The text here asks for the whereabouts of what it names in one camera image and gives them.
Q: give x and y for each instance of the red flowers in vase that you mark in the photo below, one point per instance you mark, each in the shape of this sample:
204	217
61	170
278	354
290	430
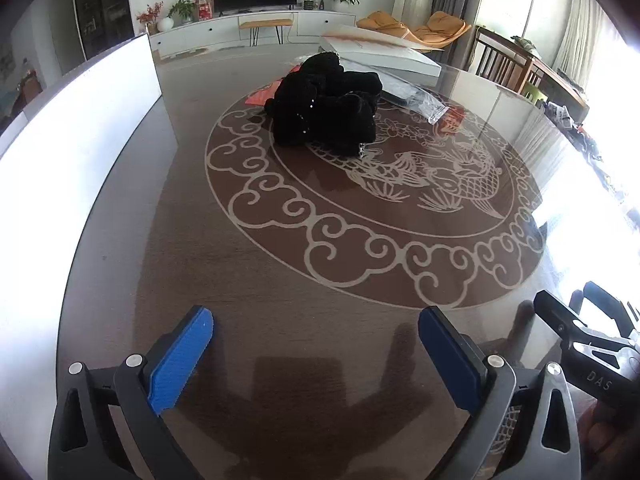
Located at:
149	14

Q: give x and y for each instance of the person's right hand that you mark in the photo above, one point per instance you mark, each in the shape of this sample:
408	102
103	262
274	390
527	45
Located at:
607	435

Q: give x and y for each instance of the red packet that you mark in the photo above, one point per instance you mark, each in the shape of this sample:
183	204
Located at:
451	119

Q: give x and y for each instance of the clear plastic bag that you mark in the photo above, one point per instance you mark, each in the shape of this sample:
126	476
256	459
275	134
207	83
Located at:
415	97

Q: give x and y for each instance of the red envelope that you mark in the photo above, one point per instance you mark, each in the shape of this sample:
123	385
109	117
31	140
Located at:
262	96

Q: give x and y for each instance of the white flat box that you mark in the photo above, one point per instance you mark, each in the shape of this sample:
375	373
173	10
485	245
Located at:
380	52

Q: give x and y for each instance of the orange lounge chair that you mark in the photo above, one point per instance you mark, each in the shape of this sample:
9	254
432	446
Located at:
430	27

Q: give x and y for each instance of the black display cabinet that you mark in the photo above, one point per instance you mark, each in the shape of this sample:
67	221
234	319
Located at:
105	10

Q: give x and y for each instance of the wooden bench with black legs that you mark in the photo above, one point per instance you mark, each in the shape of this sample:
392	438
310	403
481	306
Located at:
265	23

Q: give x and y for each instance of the black cloth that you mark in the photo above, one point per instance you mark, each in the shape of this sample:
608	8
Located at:
325	105

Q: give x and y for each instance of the wooden side table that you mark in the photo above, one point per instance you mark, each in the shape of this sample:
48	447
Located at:
555	75

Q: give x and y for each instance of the dark wooden slatted chair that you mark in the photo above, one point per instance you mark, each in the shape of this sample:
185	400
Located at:
500	60

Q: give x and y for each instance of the white sheer curtain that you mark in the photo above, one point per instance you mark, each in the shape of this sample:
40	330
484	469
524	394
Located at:
582	35

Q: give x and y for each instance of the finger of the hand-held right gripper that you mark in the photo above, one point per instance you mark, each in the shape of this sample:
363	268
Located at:
607	302
555	312

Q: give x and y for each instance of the red gift box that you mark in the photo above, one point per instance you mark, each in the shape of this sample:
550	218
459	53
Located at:
205	9

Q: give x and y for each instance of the green leafy potted plant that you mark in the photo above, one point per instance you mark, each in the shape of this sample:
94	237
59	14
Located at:
182	9

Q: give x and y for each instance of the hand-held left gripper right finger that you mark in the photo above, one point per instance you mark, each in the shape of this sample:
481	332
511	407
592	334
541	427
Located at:
450	355

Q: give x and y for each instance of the white television cabinet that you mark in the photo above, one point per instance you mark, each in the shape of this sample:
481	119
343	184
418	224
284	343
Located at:
220	32

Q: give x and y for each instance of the white round vase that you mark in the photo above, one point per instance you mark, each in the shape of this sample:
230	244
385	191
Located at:
165	25

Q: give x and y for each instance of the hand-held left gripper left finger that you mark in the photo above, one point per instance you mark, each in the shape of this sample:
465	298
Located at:
180	360

